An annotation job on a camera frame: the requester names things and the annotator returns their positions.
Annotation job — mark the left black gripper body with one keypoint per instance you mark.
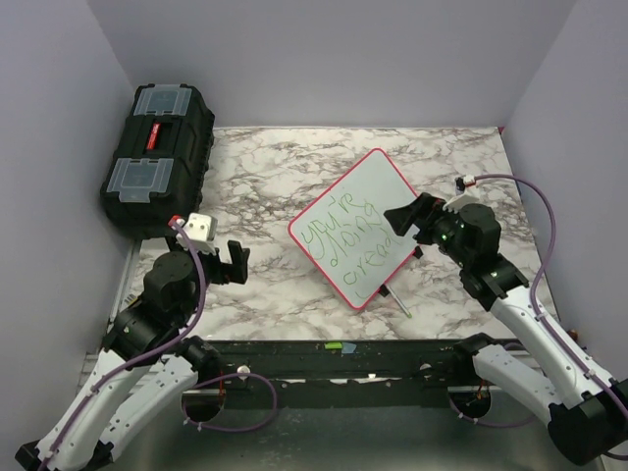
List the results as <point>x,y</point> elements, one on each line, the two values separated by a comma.
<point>214,270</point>

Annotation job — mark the aluminium extrusion frame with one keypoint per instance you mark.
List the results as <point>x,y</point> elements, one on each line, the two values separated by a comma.
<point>127,351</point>

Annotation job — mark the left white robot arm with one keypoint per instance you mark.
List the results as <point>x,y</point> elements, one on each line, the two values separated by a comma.
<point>176,368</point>

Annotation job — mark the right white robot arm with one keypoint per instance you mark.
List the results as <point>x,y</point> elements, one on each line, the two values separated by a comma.
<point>583,407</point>

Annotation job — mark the black plastic toolbox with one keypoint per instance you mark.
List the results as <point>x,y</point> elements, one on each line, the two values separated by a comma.
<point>158,168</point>

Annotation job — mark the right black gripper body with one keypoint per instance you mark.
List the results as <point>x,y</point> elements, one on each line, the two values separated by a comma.
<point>437,229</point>

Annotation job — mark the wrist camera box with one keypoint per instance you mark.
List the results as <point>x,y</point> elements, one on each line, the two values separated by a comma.
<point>201,230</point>
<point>466,192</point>

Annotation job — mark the pink-framed whiteboard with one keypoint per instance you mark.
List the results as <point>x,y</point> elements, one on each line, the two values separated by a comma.
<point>345,234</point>

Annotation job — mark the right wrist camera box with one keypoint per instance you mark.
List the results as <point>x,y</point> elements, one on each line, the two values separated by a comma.
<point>466,192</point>

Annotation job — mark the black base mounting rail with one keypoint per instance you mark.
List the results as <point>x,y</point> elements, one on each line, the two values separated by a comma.
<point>302,374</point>

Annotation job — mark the blue tape piece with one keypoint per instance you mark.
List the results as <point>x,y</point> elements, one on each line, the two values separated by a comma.
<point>348,347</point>

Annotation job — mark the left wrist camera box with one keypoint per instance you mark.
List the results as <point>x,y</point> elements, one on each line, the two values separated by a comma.
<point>201,230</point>

